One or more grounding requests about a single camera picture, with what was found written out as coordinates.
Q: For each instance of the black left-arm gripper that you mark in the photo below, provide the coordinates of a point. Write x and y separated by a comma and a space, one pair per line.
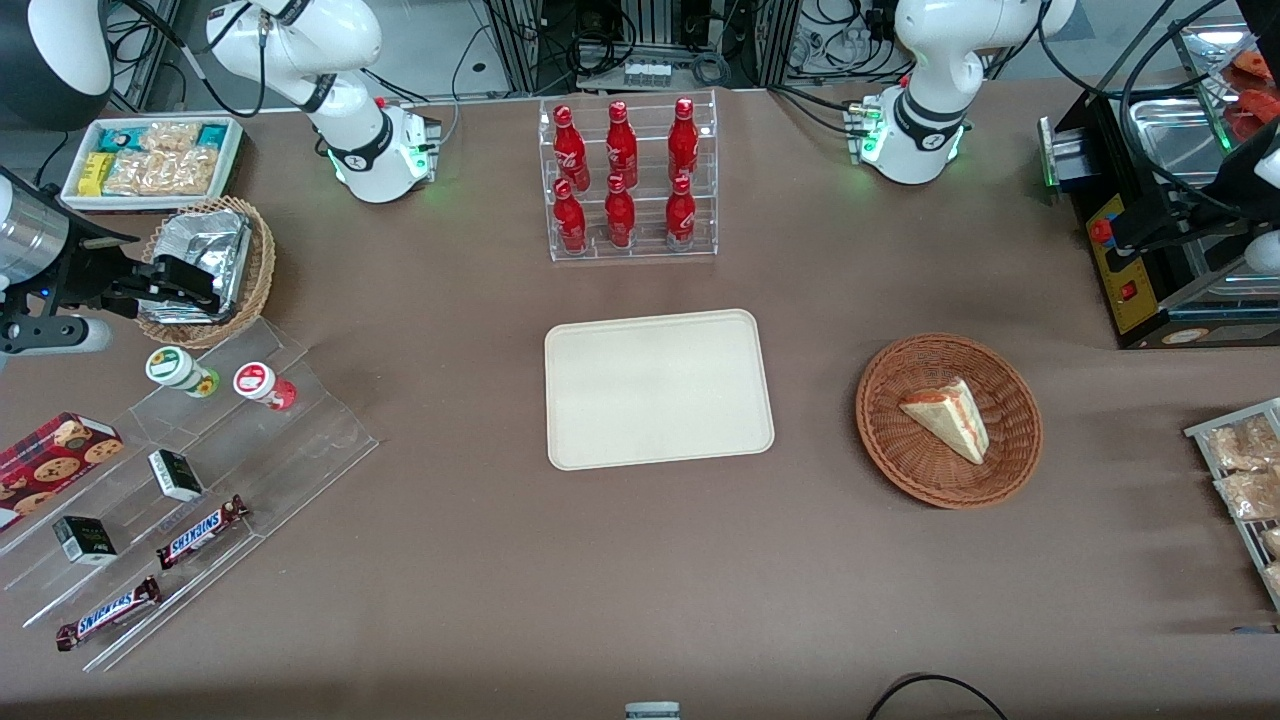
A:
1183, 217

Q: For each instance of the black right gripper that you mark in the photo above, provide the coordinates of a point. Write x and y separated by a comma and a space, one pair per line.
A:
92, 270

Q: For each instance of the green gum bottle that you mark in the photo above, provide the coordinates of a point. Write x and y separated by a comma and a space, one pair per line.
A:
175, 368

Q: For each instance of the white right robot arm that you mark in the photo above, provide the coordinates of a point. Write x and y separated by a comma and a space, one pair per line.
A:
352, 130

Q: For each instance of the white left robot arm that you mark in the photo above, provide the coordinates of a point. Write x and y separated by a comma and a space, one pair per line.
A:
925, 100

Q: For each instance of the red gum bottle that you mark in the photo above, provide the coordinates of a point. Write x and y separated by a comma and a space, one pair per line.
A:
260, 383

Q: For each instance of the tray of packaged crackers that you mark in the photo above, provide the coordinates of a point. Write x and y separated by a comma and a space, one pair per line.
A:
1225, 480

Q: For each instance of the beige plastic tray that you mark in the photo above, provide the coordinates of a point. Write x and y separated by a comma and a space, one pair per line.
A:
658, 390

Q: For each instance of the silver foil bag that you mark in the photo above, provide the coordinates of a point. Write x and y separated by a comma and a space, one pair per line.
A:
205, 250

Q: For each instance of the light wicker basket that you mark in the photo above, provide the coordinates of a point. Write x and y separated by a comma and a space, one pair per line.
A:
262, 270

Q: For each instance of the black food warmer machine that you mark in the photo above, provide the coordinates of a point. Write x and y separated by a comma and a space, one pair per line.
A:
1160, 300

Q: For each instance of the red packaged food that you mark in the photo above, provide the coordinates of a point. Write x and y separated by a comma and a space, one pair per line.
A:
1258, 66
1262, 112

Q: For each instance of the clear cracker bag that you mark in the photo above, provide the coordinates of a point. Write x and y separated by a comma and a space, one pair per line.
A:
135, 173
170, 137
190, 170

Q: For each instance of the white plastic bin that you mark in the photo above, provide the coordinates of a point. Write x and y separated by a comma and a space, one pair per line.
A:
235, 165

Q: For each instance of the yellow snack packet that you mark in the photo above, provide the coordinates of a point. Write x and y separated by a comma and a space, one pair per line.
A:
95, 173

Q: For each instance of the teal snack packet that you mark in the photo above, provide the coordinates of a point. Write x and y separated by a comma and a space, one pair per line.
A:
122, 138
212, 135

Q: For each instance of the small black box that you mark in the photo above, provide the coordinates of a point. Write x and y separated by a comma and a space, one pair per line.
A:
84, 541
176, 475

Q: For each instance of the clear acrylic stepped display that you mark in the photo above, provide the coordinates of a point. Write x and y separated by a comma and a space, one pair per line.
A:
300, 440

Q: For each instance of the red cookie box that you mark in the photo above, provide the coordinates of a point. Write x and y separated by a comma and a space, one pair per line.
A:
55, 460

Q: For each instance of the clear pastry bag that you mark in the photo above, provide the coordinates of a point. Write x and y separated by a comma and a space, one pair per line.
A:
1252, 495
1245, 445

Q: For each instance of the Snickers bar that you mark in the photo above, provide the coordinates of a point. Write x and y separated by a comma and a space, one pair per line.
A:
200, 533
108, 613

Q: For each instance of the wrapped triangle sandwich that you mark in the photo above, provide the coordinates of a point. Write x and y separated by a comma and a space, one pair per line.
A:
950, 418

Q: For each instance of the brown wicker basket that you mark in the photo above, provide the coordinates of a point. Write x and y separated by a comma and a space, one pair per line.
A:
900, 450

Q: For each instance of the red cola bottle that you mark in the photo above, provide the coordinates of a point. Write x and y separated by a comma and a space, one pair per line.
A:
621, 140
681, 215
569, 220
620, 215
568, 145
683, 135

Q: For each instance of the clear acrylic bottle rack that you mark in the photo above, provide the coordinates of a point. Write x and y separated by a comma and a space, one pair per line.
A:
650, 95

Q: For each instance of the white power strip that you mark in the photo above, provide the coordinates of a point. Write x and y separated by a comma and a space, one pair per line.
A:
647, 73

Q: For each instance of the small grey device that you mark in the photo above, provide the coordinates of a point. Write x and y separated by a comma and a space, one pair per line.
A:
652, 711

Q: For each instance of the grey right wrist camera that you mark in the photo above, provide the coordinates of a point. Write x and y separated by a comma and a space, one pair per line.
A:
62, 336

